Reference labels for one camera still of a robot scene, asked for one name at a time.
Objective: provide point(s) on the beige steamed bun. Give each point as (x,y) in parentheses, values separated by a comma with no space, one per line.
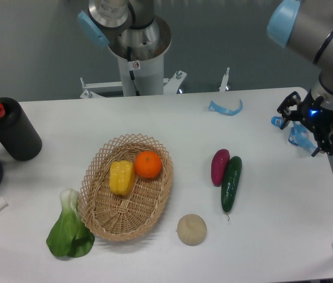
(191,229)

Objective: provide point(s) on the green bok choy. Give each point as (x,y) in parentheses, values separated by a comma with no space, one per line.
(69,236)

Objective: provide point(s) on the green cucumber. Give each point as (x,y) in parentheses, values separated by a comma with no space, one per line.
(230,183)

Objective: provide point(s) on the yellow bell pepper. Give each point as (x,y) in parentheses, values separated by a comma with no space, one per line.
(122,177)

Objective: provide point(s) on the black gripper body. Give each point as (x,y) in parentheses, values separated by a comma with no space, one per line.
(314,117)

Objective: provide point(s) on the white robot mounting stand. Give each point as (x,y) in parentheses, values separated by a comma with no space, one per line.
(138,78)

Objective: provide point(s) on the purple sweet potato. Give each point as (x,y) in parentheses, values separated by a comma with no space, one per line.
(218,165)

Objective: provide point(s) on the orange fruit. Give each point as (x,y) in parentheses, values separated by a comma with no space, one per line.
(148,164)

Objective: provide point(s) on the silver robot base arm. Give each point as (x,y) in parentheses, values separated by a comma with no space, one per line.
(130,29)

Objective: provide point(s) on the woven wicker basket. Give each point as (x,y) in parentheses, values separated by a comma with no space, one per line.
(123,218)

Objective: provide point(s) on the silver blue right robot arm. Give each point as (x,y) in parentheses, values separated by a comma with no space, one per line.
(306,27)

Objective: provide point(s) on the black cylindrical vase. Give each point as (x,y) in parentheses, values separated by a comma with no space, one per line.
(17,134)

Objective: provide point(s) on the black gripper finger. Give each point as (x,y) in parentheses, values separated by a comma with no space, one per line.
(324,143)
(284,109)

